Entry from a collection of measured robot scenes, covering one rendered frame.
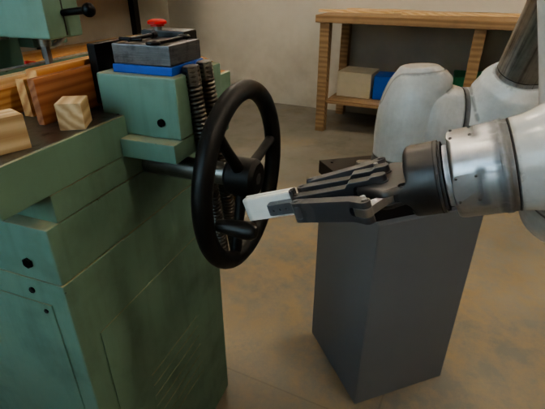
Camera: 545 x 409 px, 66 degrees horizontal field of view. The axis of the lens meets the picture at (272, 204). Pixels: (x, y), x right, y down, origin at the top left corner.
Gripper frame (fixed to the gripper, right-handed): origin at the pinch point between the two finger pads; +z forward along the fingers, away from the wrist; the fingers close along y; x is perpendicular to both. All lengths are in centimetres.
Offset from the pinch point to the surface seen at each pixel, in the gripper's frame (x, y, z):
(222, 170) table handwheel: -2.8, -10.1, 11.7
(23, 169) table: -13.9, 10.9, 23.2
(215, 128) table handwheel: -10.5, -2.0, 5.0
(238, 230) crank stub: 2.4, 0.9, 5.5
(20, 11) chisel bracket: -33.5, -8.0, 33.0
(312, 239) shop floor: 70, -120, 51
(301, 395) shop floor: 77, -38, 33
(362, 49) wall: 12, -337, 52
